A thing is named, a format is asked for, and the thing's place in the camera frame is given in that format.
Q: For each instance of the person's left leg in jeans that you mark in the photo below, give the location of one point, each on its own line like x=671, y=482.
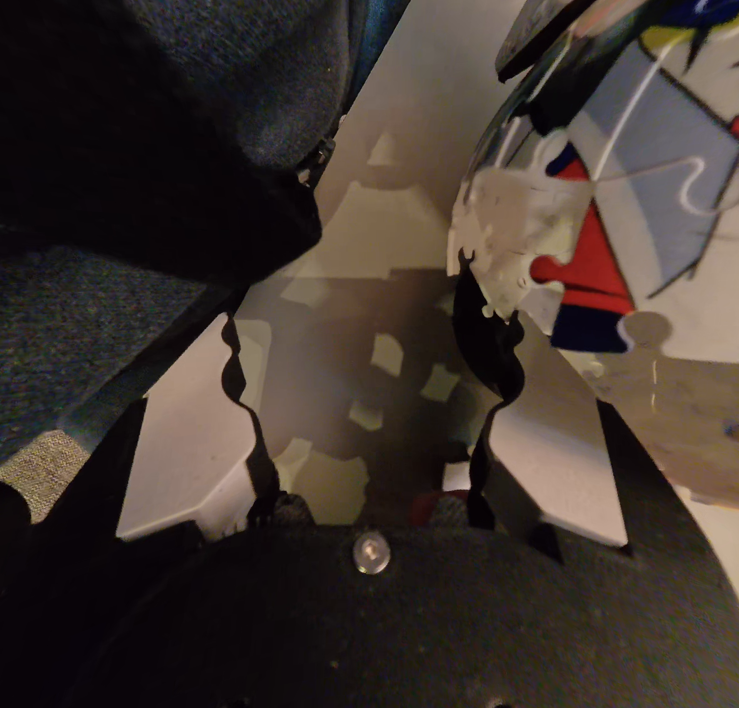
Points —
x=381, y=15

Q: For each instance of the colourful puzzle ball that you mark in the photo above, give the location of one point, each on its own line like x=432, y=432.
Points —
x=664, y=171

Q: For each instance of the white puzzle piece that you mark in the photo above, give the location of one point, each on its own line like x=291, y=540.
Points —
x=456, y=474

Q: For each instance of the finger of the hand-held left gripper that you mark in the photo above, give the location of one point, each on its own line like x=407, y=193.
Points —
x=537, y=15

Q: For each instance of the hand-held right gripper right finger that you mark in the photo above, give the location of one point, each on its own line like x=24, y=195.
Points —
x=554, y=460

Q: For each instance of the black ball stand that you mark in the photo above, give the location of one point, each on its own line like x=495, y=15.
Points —
x=485, y=338

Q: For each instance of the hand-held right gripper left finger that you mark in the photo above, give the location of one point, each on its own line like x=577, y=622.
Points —
x=185, y=460

